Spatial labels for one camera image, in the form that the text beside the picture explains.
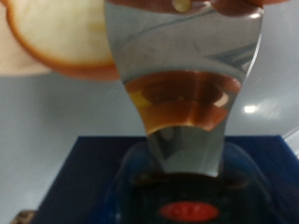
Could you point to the silver toaster oven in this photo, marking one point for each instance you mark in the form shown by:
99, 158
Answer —
46, 124

